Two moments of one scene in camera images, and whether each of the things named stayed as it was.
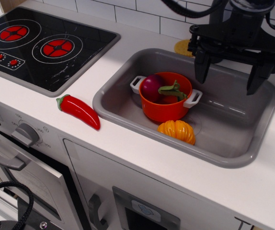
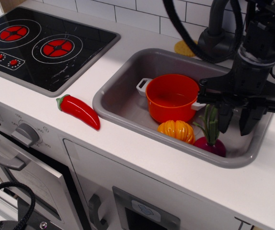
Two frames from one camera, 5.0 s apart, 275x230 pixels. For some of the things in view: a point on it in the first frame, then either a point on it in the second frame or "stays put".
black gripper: x=241 y=33 to x=249 y=82
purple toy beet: x=151 y=87 to x=212 y=143
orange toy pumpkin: x=178 y=129 stays put
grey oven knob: x=26 y=134 stays put
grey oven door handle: x=2 y=154 stays put
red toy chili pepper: x=68 y=103 stays put
